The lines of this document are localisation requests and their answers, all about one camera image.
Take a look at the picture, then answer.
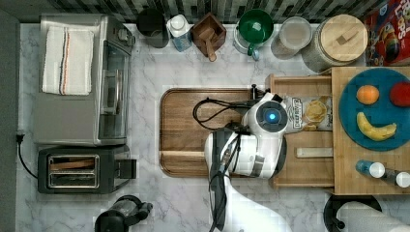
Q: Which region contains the wooden drawer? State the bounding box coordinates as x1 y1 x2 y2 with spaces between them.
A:
265 74 334 188

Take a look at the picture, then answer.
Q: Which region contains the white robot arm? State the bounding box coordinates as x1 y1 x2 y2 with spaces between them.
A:
204 93 291 232

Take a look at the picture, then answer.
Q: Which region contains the wooden drawer cabinet top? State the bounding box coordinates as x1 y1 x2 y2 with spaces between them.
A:
332 67 409 195

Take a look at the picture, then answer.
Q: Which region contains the wooden cutting board tray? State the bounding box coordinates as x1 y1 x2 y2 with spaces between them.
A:
160 88 250 178

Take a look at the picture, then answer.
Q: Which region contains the dark wooden box with scoop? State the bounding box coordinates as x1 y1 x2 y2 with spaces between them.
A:
190 13 226 62

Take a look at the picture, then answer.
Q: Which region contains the white-capped blue bottle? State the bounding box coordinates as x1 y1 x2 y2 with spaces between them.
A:
166 14 191 52

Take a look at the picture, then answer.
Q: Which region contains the bag of chips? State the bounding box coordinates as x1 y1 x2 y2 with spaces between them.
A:
283 96 333 133

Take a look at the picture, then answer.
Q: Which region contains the silver toaster oven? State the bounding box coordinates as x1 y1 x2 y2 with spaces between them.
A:
34 14 135 146

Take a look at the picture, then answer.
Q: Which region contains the green mug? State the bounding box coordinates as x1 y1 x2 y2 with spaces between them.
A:
238 9 274 61

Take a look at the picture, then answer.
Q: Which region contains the black cup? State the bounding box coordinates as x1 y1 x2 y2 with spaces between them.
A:
136 9 169 48

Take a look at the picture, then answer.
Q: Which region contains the glass jar with grey lid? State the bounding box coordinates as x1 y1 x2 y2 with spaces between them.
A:
271 16 312 60

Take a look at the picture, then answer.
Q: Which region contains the black two-slot toaster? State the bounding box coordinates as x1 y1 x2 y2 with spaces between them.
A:
38 145 136 194

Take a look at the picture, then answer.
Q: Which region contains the white striped dish towel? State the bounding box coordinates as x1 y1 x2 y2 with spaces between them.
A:
42 26 94 96

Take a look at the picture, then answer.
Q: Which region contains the jar with wooden lid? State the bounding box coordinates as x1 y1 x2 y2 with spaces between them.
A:
301 14 367 73

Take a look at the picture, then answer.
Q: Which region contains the orange fruit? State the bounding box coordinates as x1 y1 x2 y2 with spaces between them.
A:
356 85 379 104

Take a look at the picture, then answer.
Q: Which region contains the yellow banana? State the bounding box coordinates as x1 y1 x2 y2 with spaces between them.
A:
356 112 396 141

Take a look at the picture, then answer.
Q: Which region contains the blue round plate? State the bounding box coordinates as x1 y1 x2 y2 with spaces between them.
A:
338 68 410 151

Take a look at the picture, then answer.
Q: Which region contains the blue bottle white cap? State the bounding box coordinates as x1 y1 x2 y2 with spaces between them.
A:
355 159 385 179

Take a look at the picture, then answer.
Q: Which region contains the red apple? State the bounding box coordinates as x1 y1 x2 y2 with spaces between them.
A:
390 82 410 107

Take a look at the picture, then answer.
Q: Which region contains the red cereal box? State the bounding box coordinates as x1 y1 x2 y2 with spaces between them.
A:
365 0 410 67

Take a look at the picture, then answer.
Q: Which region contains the dark bottle white cap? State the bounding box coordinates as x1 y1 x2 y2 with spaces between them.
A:
381 168 410 189

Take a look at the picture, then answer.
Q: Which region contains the black power cable and plug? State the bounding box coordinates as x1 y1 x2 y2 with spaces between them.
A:
15 130 39 180

